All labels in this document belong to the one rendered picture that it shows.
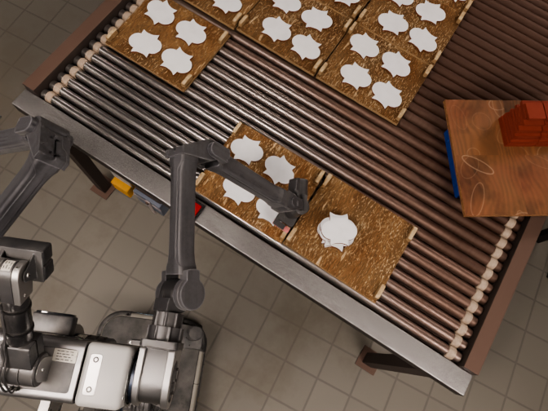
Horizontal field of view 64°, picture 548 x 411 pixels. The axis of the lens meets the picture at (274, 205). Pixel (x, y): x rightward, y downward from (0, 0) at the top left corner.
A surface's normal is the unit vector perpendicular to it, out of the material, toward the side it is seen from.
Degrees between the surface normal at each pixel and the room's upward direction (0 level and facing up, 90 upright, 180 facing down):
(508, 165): 0
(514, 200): 0
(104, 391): 0
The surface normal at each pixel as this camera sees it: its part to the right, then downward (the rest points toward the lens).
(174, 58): 0.08, -0.30
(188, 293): 0.77, -0.11
